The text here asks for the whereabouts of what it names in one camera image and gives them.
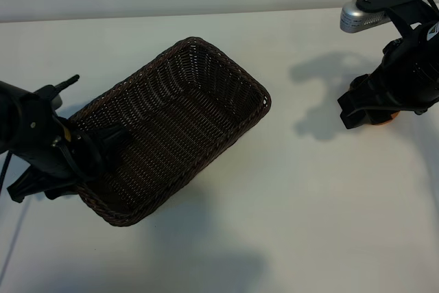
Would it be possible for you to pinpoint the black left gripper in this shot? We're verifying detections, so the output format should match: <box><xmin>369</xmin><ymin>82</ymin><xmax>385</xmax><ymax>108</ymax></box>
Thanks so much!
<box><xmin>6</xmin><ymin>114</ymin><xmax>132</xmax><ymax>203</ymax></box>

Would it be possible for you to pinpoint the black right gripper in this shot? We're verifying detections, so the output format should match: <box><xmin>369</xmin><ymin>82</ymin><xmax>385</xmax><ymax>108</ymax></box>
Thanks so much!
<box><xmin>337</xmin><ymin>21</ymin><xmax>439</xmax><ymax>130</ymax></box>

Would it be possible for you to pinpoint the orange citrus fruit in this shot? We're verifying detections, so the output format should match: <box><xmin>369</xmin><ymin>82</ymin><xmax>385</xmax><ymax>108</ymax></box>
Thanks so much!
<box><xmin>372</xmin><ymin>113</ymin><xmax>401</xmax><ymax>126</ymax></box>

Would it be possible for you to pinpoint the dark brown woven wicker basket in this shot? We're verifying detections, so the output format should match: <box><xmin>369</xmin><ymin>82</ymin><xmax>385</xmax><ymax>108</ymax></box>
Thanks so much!
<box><xmin>68</xmin><ymin>36</ymin><xmax>272</xmax><ymax>228</ymax></box>

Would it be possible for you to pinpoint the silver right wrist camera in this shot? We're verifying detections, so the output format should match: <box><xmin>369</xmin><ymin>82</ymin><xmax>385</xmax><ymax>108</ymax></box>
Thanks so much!
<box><xmin>339</xmin><ymin>0</ymin><xmax>392</xmax><ymax>33</ymax></box>

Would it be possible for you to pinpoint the black left camera mount bracket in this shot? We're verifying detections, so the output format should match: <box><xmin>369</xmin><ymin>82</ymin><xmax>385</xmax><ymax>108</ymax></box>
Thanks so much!
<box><xmin>32</xmin><ymin>83</ymin><xmax>64</xmax><ymax>102</ymax></box>

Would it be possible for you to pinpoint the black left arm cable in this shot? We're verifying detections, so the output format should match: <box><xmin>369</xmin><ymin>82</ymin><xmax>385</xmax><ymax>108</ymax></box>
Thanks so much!
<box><xmin>0</xmin><ymin>152</ymin><xmax>13</xmax><ymax>201</ymax></box>

